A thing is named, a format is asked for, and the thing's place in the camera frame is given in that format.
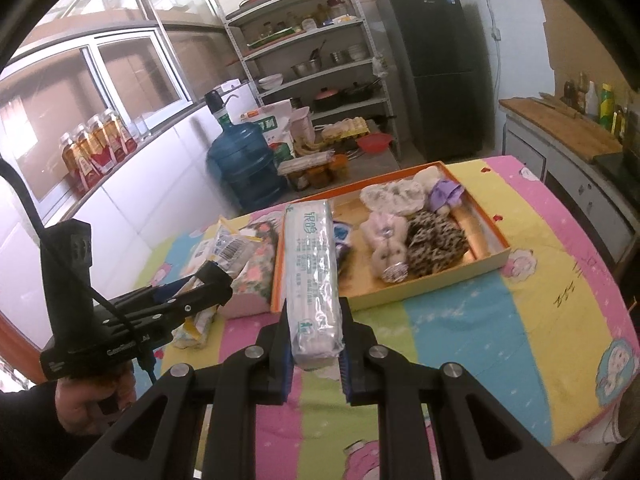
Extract small soft tissue packet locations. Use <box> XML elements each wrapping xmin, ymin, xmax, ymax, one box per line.
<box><xmin>172</xmin><ymin>305</ymin><xmax>217</xmax><ymax>351</ymax></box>

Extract metal shelf rack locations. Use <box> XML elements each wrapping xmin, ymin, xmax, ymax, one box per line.
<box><xmin>223</xmin><ymin>0</ymin><xmax>402</xmax><ymax>162</ymax></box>

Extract brown glass bottle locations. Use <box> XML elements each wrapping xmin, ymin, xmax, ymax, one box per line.
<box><xmin>575</xmin><ymin>72</ymin><xmax>591</xmax><ymax>114</ymax></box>

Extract white cotton pad pack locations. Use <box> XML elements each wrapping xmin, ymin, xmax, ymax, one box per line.
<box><xmin>283</xmin><ymin>199</ymin><xmax>347</xmax><ymax>372</ymax></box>

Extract black water pump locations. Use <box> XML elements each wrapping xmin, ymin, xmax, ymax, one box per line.
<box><xmin>204</xmin><ymin>91</ymin><xmax>237</xmax><ymax>126</ymax></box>

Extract red plastic basket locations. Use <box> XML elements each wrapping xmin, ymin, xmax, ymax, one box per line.
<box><xmin>357</xmin><ymin>133</ymin><xmax>394</xmax><ymax>154</ymax></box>

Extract orange cardboard box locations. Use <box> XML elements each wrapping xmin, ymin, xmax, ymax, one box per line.
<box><xmin>270</xmin><ymin>160</ymin><xmax>512</xmax><ymax>317</ymax></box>

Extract small blue packet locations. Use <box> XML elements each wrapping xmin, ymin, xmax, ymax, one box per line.
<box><xmin>332</xmin><ymin>220</ymin><xmax>354</xmax><ymax>277</ymax></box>

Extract person's left forearm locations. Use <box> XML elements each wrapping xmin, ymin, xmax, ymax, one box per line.
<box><xmin>0</xmin><ymin>385</ymin><xmax>108</xmax><ymax>480</ymax></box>

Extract white floral plush cloth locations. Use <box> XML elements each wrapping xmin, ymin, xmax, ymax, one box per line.
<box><xmin>360</xmin><ymin>180</ymin><xmax>427</xmax><ymax>216</ymax></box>

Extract cardboard wall sheet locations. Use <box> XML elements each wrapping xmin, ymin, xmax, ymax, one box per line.
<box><xmin>540</xmin><ymin>0</ymin><xmax>632</xmax><ymax>92</ymax></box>

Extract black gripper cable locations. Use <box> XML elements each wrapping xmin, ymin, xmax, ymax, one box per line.
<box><xmin>0</xmin><ymin>160</ymin><xmax>156</xmax><ymax>383</ymax></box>

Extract bananas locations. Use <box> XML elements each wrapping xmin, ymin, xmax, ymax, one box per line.
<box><xmin>295</xmin><ymin>140</ymin><xmax>332</xmax><ymax>159</ymax></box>

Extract green yellow bottle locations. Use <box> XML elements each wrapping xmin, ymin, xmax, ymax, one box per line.
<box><xmin>599</xmin><ymin>83</ymin><xmax>615</xmax><ymax>129</ymax></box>

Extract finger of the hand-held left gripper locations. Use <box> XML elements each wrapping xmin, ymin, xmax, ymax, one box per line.
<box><xmin>112</xmin><ymin>277</ymin><xmax>198</xmax><ymax>311</ymax></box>
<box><xmin>102</xmin><ymin>262</ymin><xmax>234</xmax><ymax>346</ymax></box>

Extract white green flour bag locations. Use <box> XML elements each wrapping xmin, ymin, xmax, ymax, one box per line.
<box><xmin>240</xmin><ymin>102</ymin><xmax>296</xmax><ymax>162</ymax></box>

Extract white plastic bottle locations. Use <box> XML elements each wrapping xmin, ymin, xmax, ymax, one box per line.
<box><xmin>584</xmin><ymin>81</ymin><xmax>601</xmax><ymax>121</ymax></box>

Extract row of orange drink bottles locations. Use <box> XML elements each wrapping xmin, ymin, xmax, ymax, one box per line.
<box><xmin>59</xmin><ymin>109</ymin><xmax>139</xmax><ymax>197</ymax></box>

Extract dark refrigerator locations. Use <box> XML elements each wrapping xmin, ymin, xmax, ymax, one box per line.
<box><xmin>376</xmin><ymin>0</ymin><xmax>494</xmax><ymax>161</ymax></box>

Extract blue water jug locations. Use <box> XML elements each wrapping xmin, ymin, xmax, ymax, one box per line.
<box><xmin>206</xmin><ymin>122</ymin><xmax>289</xmax><ymax>212</ymax></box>

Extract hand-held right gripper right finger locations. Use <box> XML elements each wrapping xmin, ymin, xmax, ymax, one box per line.
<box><xmin>338</xmin><ymin>297</ymin><xmax>576</xmax><ymax>480</ymax></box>

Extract egg tray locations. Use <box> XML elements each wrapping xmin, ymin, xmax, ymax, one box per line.
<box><xmin>320</xmin><ymin>117</ymin><xmax>371</xmax><ymax>141</ymax></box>

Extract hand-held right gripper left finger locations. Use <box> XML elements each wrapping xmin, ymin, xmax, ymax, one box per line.
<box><xmin>62</xmin><ymin>300</ymin><xmax>296</xmax><ymax>480</ymax></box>

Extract sliding window frame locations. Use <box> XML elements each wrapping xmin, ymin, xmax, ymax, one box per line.
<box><xmin>0</xmin><ymin>25</ymin><xmax>197</xmax><ymax>223</ymax></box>

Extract beige bear plush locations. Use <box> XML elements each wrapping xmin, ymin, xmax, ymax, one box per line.
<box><xmin>361</xmin><ymin>212</ymin><xmax>412</xmax><ymax>284</ymax></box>

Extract person's left hand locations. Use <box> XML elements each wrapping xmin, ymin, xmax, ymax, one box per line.
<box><xmin>55</xmin><ymin>361</ymin><xmax>138</xmax><ymax>435</ymax></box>

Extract steel bowl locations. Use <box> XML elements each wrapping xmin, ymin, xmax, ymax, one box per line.
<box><xmin>291</xmin><ymin>57</ymin><xmax>324</xmax><ymax>76</ymax></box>

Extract purple dress plush doll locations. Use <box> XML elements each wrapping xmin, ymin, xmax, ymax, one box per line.
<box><xmin>414</xmin><ymin>166</ymin><xmax>467</xmax><ymax>213</ymax></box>

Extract group of orange food jars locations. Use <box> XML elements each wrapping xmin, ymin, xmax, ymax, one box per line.
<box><xmin>289</xmin><ymin>154</ymin><xmax>351</xmax><ymax>192</ymax></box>

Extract black frying pan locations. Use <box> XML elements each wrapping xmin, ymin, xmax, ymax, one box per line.
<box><xmin>342</xmin><ymin>80</ymin><xmax>384</xmax><ymax>104</ymax></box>

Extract leopard print plush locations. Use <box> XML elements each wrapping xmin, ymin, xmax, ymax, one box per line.
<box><xmin>402</xmin><ymin>210</ymin><xmax>471</xmax><ymax>277</ymax></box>

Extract black pot with red lid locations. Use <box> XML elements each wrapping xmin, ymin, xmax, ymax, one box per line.
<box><xmin>312</xmin><ymin>87</ymin><xmax>344</xmax><ymax>111</ymax></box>

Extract wooden cutting board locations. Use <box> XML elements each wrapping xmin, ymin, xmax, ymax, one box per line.
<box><xmin>500</xmin><ymin>96</ymin><xmax>624</xmax><ymax>165</ymax></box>

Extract floral tissue pack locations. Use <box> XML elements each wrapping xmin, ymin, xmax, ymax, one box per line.
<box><xmin>220</xmin><ymin>220</ymin><xmax>281</xmax><ymax>319</ymax></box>

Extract grey kitchen counter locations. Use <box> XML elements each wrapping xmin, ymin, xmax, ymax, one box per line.
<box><xmin>500</xmin><ymin>97</ymin><xmax>640</xmax><ymax>267</ymax></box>

